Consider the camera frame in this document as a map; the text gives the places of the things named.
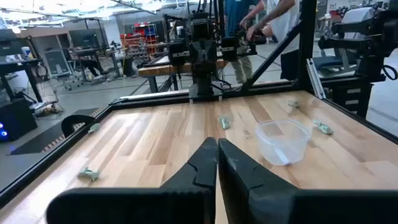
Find clear plastic tub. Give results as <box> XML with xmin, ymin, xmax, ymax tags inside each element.
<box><xmin>254</xmin><ymin>119</ymin><xmax>312</xmax><ymax>166</ymax></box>

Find black metal table frame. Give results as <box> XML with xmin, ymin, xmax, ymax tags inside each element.
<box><xmin>0</xmin><ymin>0</ymin><xmax>398</xmax><ymax>208</ymax></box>

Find black curved object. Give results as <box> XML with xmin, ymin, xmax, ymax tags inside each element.
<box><xmin>60</xmin><ymin>114</ymin><xmax>96</xmax><ymax>138</ymax></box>

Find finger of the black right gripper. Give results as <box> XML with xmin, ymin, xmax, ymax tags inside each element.
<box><xmin>169</xmin><ymin>38</ymin><xmax>188</xmax><ymax>65</ymax></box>
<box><xmin>221</xmin><ymin>36</ymin><xmax>239</xmax><ymax>62</ymax></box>

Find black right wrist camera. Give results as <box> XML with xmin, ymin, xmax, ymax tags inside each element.
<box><xmin>190</xmin><ymin>12</ymin><xmax>215</xmax><ymax>40</ymax></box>

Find black computer tower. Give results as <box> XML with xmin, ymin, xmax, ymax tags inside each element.
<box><xmin>0</xmin><ymin>98</ymin><xmax>39</xmax><ymax>142</ymax></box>

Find person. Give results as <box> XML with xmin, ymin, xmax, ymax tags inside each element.
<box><xmin>224</xmin><ymin>0</ymin><xmax>266</xmax><ymax>85</ymax></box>
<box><xmin>245</xmin><ymin>0</ymin><xmax>302</xmax><ymax>81</ymax></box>

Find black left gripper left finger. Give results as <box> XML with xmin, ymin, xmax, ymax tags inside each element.
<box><xmin>45</xmin><ymin>137</ymin><xmax>218</xmax><ymax>224</ymax></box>

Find pale green pieces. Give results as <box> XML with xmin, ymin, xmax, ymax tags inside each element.
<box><xmin>312</xmin><ymin>119</ymin><xmax>335</xmax><ymax>136</ymax></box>

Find silver aluminium extrusion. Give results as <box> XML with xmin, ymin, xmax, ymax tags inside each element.
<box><xmin>306</xmin><ymin>58</ymin><xmax>326</xmax><ymax>100</ymax></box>
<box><xmin>119</xmin><ymin>89</ymin><xmax>190</xmax><ymax>101</ymax></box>

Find wooden workbench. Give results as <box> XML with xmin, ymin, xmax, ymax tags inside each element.
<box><xmin>138</xmin><ymin>57</ymin><xmax>229</xmax><ymax>94</ymax></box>

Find black desk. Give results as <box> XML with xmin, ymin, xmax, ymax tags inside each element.
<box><xmin>0</xmin><ymin>58</ymin><xmax>44</xmax><ymax>103</ymax></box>

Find red parts bin rack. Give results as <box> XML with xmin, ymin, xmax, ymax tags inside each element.
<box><xmin>119</xmin><ymin>22</ymin><xmax>159</xmax><ymax>57</ymax></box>

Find grey office chair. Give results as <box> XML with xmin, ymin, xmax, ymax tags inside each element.
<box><xmin>42</xmin><ymin>49</ymin><xmax>84</xmax><ymax>91</ymax></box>

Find black equipment stand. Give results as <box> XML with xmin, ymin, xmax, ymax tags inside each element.
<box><xmin>320</xmin><ymin>74</ymin><xmax>374</xmax><ymax>119</ymax></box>

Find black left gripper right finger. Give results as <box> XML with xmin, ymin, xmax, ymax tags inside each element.
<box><xmin>218</xmin><ymin>138</ymin><xmax>398</xmax><ymax>224</ymax></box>

